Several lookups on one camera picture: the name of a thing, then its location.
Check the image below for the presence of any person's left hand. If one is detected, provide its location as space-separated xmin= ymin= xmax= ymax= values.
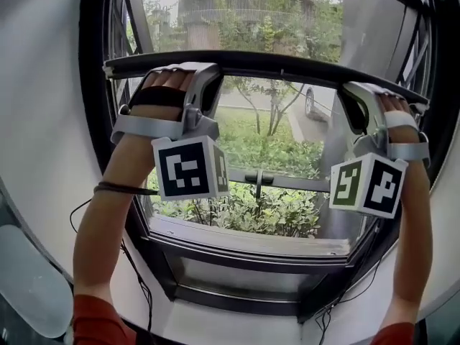
xmin=130 ymin=70 xmax=194 ymax=121

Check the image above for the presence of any white car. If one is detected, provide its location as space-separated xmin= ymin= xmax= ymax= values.
xmin=304 ymin=84 xmax=337 ymax=122

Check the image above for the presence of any black wristband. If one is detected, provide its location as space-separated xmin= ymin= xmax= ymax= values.
xmin=93 ymin=180 xmax=160 ymax=196

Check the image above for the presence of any person's right hand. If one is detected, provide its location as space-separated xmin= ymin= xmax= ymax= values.
xmin=379 ymin=95 xmax=420 ymax=145

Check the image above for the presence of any slender garden tree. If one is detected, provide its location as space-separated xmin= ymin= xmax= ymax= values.
xmin=215 ymin=0 xmax=343 ymax=137

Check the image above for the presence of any person's left forearm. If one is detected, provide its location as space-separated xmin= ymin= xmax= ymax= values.
xmin=73 ymin=132 xmax=160 ymax=301

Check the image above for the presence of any open glass window sash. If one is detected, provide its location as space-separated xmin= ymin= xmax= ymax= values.
xmin=121 ymin=0 xmax=409 ymax=196

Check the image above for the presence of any grey outdoor building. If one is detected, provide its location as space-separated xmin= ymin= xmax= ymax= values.
xmin=177 ymin=0 xmax=314 ymax=54

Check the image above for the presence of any green hedge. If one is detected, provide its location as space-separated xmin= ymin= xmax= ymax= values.
xmin=143 ymin=106 xmax=325 ymax=239

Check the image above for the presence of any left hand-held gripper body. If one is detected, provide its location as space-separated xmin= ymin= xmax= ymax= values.
xmin=110 ymin=63 xmax=231 ymax=203

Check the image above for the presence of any person's red shirt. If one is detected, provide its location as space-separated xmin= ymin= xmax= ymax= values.
xmin=73 ymin=294 xmax=418 ymax=345

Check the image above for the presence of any person's right forearm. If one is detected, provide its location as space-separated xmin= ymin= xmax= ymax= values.
xmin=377 ymin=158 xmax=433 ymax=332

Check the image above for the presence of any black window handle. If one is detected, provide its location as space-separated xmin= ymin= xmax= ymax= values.
xmin=244 ymin=170 xmax=275 ymax=198

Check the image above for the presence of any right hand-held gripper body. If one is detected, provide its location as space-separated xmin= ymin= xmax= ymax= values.
xmin=328 ymin=85 xmax=431 ymax=219

